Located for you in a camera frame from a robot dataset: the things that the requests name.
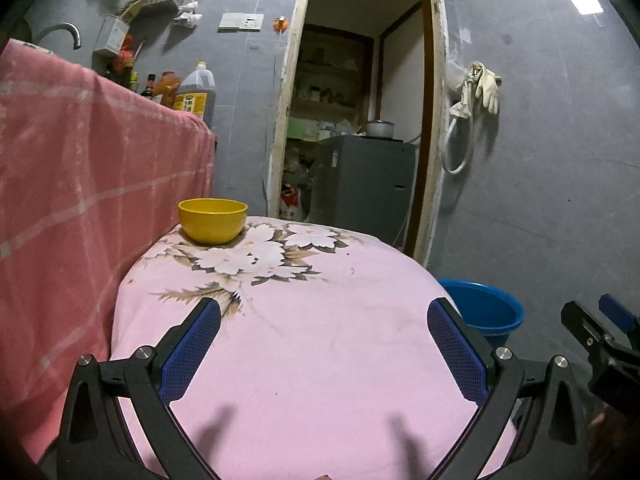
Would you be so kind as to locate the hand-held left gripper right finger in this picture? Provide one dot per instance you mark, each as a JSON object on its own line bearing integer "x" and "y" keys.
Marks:
{"x": 457, "y": 355}

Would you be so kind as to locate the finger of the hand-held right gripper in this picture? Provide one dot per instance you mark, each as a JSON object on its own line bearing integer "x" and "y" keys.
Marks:
{"x": 615, "y": 307}
{"x": 587, "y": 330}

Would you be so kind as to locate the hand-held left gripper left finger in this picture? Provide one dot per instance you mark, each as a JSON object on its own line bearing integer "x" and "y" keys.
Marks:
{"x": 192, "y": 350}

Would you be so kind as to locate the blue plastic bucket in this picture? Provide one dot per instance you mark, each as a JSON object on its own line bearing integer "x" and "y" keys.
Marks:
{"x": 490, "y": 310}

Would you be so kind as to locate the person's right hand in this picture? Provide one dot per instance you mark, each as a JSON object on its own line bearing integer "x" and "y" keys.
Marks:
{"x": 612, "y": 440}

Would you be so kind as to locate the yellow bowl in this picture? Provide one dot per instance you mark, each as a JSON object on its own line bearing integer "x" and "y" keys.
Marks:
{"x": 212, "y": 222}

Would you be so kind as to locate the red white bag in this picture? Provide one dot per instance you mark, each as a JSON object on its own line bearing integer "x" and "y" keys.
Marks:
{"x": 290, "y": 205}

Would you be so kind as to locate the grey appliance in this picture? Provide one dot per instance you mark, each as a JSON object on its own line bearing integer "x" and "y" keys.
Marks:
{"x": 360, "y": 190}

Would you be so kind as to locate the pink plaid cloth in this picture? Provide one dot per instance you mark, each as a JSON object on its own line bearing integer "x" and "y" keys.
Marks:
{"x": 75, "y": 185}

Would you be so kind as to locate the small metal pot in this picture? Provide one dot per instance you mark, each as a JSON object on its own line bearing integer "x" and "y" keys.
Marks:
{"x": 380, "y": 130}

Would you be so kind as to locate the green box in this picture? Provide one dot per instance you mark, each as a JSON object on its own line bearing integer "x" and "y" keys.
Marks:
{"x": 299, "y": 127}

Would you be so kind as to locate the large cooking oil bottle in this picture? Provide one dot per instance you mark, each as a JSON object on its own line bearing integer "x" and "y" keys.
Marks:
{"x": 195, "y": 97}

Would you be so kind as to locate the cream rubber gloves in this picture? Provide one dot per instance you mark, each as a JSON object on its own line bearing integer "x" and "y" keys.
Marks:
{"x": 489, "y": 87}

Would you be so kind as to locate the orange bottle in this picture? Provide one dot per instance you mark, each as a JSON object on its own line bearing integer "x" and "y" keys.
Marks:
{"x": 166, "y": 87}

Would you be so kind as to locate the dark sauce bottle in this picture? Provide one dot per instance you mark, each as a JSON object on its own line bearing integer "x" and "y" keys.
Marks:
{"x": 148, "y": 87}

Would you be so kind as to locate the yellow capped bottle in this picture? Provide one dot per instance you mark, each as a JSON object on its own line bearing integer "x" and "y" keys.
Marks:
{"x": 134, "y": 81}

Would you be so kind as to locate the clear plastic bag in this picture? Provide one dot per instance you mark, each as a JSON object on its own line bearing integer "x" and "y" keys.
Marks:
{"x": 455, "y": 72}

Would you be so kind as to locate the wooden shelf unit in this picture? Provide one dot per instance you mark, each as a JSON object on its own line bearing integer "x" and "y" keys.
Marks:
{"x": 330, "y": 70}

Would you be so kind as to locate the white crumpled cloth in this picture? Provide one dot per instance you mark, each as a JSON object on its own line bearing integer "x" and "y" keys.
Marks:
{"x": 187, "y": 12}

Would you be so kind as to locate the metal faucet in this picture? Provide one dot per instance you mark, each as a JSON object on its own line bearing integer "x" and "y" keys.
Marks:
{"x": 62, "y": 27}

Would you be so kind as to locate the wooden door frame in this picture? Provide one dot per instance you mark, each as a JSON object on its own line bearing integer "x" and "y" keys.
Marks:
{"x": 285, "y": 110}

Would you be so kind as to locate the white wall utensil holder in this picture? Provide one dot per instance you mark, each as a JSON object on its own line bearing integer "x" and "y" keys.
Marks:
{"x": 110, "y": 35}

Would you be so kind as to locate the white wall switch plate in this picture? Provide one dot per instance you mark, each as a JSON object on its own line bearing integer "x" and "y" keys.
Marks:
{"x": 231, "y": 21}

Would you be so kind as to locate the white wall socket plate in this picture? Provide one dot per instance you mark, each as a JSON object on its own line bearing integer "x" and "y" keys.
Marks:
{"x": 253, "y": 22}

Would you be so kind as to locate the orange wall hook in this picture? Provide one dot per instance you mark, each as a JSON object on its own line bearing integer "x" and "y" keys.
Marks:
{"x": 280, "y": 23}

